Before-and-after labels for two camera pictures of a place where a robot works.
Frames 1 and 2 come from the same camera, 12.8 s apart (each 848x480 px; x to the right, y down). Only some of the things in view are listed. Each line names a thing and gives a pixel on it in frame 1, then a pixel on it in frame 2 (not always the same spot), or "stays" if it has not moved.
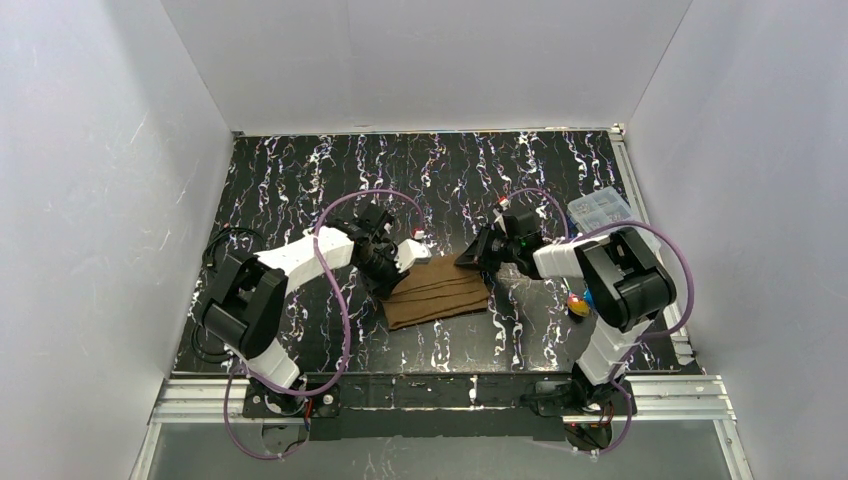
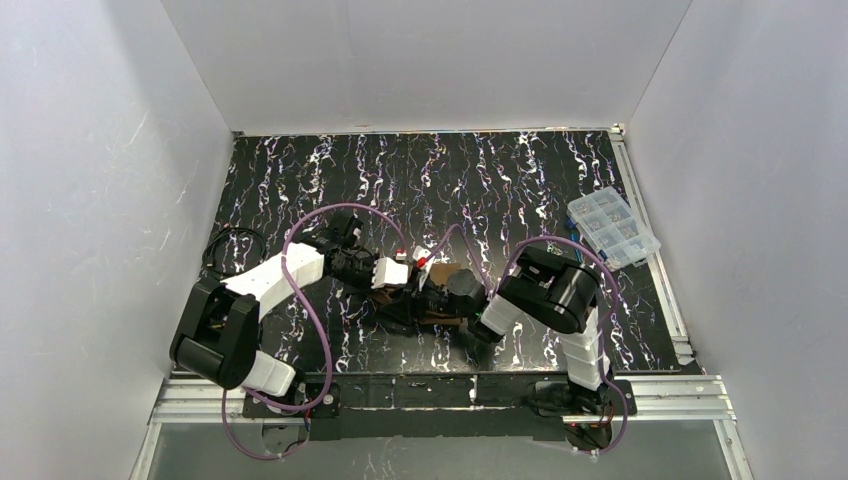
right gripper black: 488,245 to 433,302
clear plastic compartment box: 601,207 stays
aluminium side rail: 627,162 stays
